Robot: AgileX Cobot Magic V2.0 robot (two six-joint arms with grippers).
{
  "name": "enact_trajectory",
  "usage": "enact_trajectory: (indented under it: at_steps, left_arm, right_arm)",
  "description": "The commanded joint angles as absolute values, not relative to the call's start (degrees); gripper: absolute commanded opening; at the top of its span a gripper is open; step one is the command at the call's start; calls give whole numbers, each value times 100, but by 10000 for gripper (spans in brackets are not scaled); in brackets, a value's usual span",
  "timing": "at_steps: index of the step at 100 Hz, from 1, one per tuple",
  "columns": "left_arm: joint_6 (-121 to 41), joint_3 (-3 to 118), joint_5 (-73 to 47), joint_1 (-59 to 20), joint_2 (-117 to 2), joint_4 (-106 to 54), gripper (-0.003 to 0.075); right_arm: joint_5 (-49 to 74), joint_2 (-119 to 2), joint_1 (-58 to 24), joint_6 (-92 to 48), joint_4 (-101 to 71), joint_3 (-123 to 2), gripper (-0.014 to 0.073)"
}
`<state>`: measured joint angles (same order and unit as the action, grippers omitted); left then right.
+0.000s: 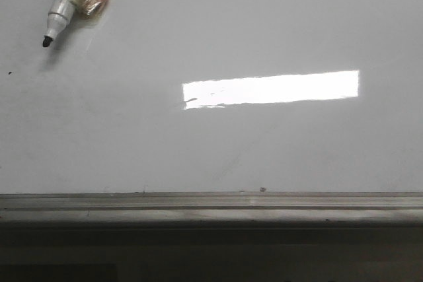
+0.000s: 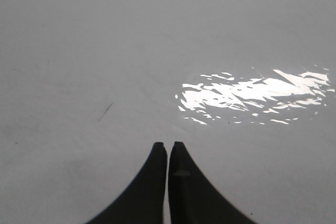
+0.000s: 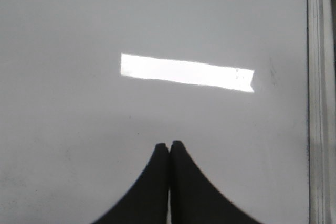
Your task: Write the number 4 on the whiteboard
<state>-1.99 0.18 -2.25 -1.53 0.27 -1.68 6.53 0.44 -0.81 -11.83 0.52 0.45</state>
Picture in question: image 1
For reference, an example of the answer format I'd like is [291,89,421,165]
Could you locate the white marker with black tip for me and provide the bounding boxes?
[42,0,84,48]

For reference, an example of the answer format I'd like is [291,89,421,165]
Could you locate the white whiteboard surface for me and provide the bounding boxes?
[1,0,422,194]

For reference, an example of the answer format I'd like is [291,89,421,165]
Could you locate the aluminium whiteboard frame rail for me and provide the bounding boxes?
[1,192,422,227]

